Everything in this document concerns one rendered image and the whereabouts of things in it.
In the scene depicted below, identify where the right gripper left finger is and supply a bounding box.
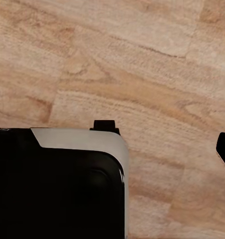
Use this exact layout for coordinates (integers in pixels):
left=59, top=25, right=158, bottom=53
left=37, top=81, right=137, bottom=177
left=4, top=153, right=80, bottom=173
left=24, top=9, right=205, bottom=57
left=0, top=132, right=18, bottom=180

